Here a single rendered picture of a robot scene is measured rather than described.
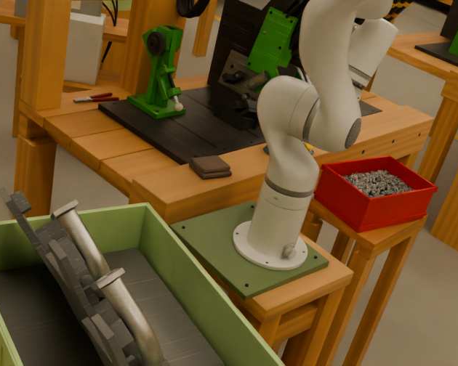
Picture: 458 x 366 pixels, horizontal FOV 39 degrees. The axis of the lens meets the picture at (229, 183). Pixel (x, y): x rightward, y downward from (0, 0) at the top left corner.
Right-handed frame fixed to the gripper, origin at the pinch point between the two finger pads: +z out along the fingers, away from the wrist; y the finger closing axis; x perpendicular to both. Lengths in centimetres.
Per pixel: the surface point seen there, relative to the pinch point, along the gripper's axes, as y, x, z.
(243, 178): -2.6, -20.1, 21.6
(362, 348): -83, -11, 63
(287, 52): -20, -53, -15
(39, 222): 57, 1, 41
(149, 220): 33.4, 1.2, 33.4
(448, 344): -154, -22, 60
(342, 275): -12.8, 19.1, 26.4
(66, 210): 69, 33, 23
